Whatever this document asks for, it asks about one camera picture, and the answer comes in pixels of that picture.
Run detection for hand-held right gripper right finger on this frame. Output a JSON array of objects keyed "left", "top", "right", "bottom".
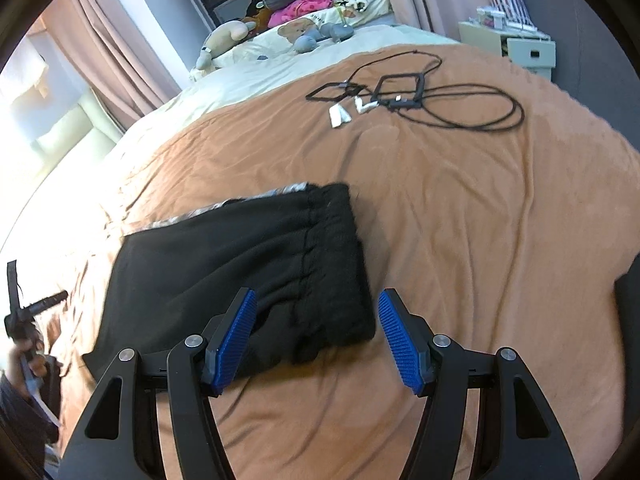
[{"left": 377, "top": 287, "right": 583, "bottom": 480}]

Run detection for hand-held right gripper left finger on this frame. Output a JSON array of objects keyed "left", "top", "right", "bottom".
[{"left": 57, "top": 287, "right": 259, "bottom": 480}]

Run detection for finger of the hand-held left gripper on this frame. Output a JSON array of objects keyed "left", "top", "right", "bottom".
[{"left": 29, "top": 289, "right": 69, "bottom": 313}]

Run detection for black pants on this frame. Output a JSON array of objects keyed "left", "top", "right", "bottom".
[{"left": 81, "top": 182, "right": 377, "bottom": 386}]

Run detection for person's left forearm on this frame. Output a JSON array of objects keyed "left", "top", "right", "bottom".
[{"left": 0, "top": 372, "right": 63, "bottom": 466}]

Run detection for person's left hand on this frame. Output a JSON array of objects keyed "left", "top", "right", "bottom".
[{"left": 2, "top": 341, "right": 35, "bottom": 386}]

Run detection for brown blanket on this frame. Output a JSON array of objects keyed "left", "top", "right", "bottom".
[{"left": 45, "top": 42, "right": 640, "bottom": 480}]

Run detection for cream padded headboard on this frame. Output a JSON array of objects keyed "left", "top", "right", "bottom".
[{"left": 0, "top": 82, "right": 127, "bottom": 251}]

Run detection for beige plush toy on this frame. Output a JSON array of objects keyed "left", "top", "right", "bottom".
[{"left": 192, "top": 17, "right": 253, "bottom": 72}]

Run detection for grey plush toy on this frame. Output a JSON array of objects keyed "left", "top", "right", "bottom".
[{"left": 291, "top": 21, "right": 357, "bottom": 55}]

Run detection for white nightstand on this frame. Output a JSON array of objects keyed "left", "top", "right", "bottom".
[{"left": 458, "top": 20, "right": 557, "bottom": 82}]

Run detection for cream bear print pillow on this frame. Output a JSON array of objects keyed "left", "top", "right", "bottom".
[{"left": 212, "top": 7, "right": 396, "bottom": 68}]

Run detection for pink cloth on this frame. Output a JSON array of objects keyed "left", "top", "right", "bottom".
[{"left": 267, "top": 0, "right": 335, "bottom": 29}]

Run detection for red and white rack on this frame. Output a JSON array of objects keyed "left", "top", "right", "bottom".
[{"left": 475, "top": 0, "right": 542, "bottom": 37}]

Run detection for large black square frame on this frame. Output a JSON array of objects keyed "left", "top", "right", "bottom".
[{"left": 374, "top": 73, "right": 427, "bottom": 109}]

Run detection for small black square frame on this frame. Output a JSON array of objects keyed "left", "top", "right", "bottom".
[{"left": 306, "top": 81, "right": 352, "bottom": 106}]

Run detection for black cable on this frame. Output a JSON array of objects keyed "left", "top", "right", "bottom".
[{"left": 345, "top": 49, "right": 526, "bottom": 134}]

